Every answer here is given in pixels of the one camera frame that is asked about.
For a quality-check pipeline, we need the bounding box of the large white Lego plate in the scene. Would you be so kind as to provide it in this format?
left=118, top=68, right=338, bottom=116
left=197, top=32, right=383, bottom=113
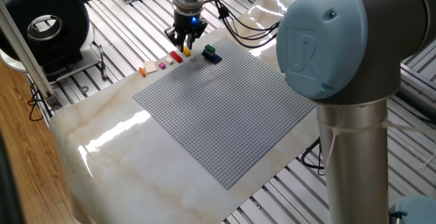
left=142, top=60, right=159, bottom=74

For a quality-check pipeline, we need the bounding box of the black Lego plate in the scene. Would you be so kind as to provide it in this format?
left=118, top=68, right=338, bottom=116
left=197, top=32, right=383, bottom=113
left=201, top=49, right=223, bottom=65

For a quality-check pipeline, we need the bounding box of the thin black floor cable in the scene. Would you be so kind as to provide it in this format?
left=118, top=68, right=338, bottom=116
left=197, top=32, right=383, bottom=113
left=26, top=80, right=46, bottom=123

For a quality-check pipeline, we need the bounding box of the black ring shaped device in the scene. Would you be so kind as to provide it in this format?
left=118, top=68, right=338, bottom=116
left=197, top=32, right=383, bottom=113
left=0, top=0, right=103, bottom=84

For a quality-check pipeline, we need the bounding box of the white cable tie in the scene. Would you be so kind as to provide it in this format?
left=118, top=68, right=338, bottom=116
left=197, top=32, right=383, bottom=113
left=318, top=120, right=436, bottom=167

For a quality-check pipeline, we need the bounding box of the black curved panel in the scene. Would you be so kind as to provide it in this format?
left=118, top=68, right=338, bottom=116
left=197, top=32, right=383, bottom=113
left=0, top=125, right=27, bottom=224

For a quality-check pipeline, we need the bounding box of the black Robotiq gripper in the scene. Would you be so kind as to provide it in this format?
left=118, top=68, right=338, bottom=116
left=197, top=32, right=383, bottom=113
left=163, top=11, right=208, bottom=52

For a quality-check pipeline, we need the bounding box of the black metal pen tool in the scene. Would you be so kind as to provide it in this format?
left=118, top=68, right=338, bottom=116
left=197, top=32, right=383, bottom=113
left=98, top=45, right=108, bottom=80

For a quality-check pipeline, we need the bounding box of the grey Lego baseplate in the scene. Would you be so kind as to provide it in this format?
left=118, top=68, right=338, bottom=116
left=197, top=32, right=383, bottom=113
left=132, top=37, right=316, bottom=190

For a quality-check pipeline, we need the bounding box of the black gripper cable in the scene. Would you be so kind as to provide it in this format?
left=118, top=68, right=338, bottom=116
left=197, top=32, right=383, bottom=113
left=207, top=0, right=282, bottom=49

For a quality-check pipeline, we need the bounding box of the black looped base cable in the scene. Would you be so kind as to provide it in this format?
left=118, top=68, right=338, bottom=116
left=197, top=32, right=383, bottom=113
left=300, top=135, right=403, bottom=224

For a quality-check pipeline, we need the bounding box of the glossy marble pattern mat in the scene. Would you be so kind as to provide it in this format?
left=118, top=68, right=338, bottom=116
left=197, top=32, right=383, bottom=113
left=48, top=0, right=418, bottom=224

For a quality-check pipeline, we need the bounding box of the blue Lego brick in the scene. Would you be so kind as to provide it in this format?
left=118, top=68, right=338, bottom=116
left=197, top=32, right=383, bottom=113
left=202, top=49, right=221, bottom=62

